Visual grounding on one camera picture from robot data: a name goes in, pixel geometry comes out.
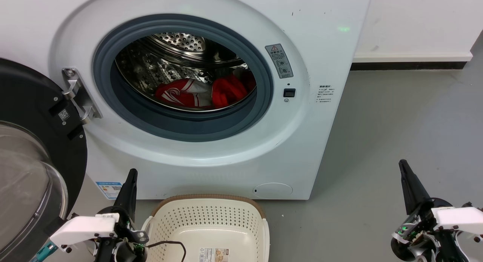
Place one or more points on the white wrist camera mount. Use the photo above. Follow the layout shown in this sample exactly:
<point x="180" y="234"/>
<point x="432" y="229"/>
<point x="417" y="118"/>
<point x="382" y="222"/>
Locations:
<point x="458" y="218"/>
<point x="83" y="229"/>

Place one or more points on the QR code sticker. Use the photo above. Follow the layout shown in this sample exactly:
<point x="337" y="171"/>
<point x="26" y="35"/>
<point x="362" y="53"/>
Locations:
<point x="64" y="115"/>

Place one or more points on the cream perforated laundry basket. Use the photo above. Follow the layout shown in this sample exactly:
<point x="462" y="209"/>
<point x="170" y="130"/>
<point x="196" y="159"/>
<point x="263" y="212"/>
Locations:
<point x="211" y="224"/>

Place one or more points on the round white filter cap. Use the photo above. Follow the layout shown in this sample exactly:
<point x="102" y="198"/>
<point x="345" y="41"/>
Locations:
<point x="272" y="190"/>

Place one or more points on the dark grey glass washer door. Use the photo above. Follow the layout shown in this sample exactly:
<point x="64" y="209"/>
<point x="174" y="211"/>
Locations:
<point x="34" y="103"/>

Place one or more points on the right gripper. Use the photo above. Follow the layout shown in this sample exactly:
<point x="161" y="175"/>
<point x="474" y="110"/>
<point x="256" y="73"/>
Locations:
<point x="419" y="235"/>

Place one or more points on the blue energy label sticker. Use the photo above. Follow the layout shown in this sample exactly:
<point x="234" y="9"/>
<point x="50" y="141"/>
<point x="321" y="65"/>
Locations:
<point x="109" y="189"/>

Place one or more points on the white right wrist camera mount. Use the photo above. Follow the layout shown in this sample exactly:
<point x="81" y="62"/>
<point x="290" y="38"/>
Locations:
<point x="458" y="218"/>

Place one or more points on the plain red garment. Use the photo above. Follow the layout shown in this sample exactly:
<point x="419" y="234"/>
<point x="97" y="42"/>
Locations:
<point x="228" y="91"/>

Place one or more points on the grey rubber door gasket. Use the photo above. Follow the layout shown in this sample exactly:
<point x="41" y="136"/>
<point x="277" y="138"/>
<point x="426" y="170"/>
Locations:
<point x="181" y="126"/>

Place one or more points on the black door latch socket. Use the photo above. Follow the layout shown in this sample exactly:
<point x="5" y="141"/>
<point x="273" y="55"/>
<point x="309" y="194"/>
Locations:
<point x="289" y="92"/>

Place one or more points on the white front-load washing machine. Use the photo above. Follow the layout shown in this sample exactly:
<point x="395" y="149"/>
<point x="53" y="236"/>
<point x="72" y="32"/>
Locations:
<point x="324" y="47"/>

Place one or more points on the white wall baseboard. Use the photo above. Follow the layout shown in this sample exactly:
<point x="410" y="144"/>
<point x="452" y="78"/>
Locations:
<point x="411" y="57"/>

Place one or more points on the red and white garment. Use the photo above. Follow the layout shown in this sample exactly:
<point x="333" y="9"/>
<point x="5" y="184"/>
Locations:
<point x="180" y="94"/>

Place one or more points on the grey warning label sticker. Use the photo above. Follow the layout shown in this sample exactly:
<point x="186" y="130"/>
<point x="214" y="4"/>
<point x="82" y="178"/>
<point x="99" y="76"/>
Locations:
<point x="279" y="60"/>

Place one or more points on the silver door hinge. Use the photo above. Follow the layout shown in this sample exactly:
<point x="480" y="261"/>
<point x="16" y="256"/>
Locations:
<point x="77" y="92"/>

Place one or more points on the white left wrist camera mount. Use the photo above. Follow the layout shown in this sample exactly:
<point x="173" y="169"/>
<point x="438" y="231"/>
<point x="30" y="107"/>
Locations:
<point x="83" y="229"/>

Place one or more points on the printed product label sticker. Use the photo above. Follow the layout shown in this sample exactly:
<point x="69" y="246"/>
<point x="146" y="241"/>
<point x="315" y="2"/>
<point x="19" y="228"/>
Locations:
<point x="214" y="255"/>

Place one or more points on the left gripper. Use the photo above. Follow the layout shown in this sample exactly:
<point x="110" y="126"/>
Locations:
<point x="120" y="247"/>

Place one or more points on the stainless steel washing machine drum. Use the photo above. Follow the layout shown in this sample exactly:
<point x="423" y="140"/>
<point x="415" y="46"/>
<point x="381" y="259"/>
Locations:
<point x="166" y="66"/>

